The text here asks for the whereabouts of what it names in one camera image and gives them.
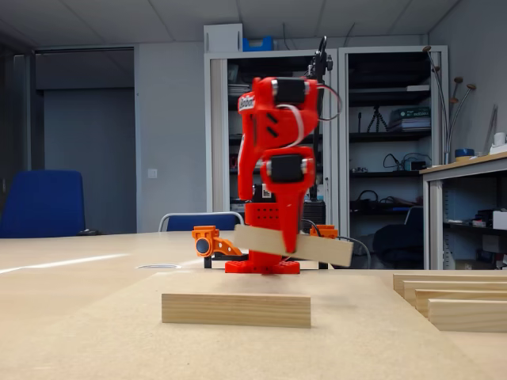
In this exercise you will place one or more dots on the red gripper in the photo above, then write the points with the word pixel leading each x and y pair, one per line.
pixel 288 189

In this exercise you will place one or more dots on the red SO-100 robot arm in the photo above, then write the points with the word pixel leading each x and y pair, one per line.
pixel 247 158

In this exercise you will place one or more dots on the grey open storage cabinet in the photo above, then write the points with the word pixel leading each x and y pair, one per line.
pixel 218 138
pixel 343 178

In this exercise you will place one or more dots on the red headset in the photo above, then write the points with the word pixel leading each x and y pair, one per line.
pixel 233 162

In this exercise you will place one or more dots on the black office chair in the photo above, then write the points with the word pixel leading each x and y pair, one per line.
pixel 396 241

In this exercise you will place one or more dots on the small black tripod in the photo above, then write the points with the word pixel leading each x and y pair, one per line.
pixel 378 115

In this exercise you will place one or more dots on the brown MDF board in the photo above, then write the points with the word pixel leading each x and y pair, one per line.
pixel 237 352

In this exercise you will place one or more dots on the stack of papers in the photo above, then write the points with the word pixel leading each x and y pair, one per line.
pixel 233 90

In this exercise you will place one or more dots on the green box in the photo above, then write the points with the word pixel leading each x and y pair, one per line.
pixel 410 115

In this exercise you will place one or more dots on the blue plastic box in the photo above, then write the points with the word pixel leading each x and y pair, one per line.
pixel 257 44

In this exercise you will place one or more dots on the blue tape roll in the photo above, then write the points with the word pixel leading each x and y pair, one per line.
pixel 464 153

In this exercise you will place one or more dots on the white cardboard box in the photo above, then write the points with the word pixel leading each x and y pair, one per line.
pixel 222 39

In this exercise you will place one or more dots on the black computer mouse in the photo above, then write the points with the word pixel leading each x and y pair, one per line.
pixel 89 232

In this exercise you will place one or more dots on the small white box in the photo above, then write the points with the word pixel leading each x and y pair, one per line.
pixel 500 220

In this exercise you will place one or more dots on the grey door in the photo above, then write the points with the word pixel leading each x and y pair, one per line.
pixel 91 158

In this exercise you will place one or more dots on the white paper roll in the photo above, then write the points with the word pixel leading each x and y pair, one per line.
pixel 500 138

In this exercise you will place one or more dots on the blue office chair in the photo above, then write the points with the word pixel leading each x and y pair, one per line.
pixel 43 206

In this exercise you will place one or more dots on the black camera stand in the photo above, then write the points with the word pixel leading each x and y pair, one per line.
pixel 317 210

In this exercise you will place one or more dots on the blue chair with grey frame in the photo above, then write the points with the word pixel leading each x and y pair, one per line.
pixel 198 222

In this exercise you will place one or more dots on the white light switch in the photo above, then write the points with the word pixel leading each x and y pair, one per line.
pixel 152 173

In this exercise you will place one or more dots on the wooden desk with grey frame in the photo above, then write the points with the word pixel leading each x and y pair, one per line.
pixel 483 168

